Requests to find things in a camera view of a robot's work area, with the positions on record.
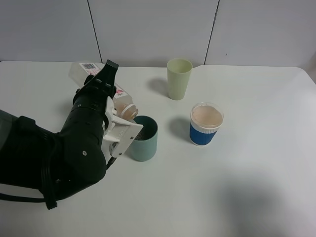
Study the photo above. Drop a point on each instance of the clear drink bottle pink label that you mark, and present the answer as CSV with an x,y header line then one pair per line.
x,y
88,74

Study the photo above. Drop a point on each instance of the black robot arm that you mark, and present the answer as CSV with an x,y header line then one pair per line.
x,y
60,164

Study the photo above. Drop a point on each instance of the blue sleeved paper cup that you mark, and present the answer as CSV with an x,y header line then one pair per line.
x,y
205,120

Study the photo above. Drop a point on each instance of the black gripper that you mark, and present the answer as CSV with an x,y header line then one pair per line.
x,y
83,126

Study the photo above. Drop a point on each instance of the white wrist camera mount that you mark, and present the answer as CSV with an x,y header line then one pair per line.
x,y
121,129

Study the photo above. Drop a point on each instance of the teal green plastic cup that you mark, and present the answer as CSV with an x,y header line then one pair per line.
x,y
144,146

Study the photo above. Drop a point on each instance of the light green plastic cup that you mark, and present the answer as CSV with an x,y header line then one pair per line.
x,y
178,75

